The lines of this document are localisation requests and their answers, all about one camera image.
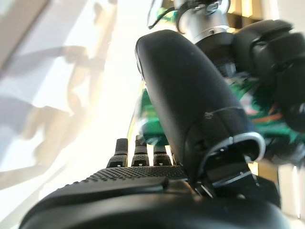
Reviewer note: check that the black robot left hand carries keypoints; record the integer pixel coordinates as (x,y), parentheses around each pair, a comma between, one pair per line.
(269,52)

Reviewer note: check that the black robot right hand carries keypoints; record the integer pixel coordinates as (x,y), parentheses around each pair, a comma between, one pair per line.
(186,95)

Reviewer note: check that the green beer can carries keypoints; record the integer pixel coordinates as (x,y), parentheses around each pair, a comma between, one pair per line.
(152,128)

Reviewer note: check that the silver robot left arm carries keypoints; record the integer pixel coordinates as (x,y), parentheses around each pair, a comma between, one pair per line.
(202,21)

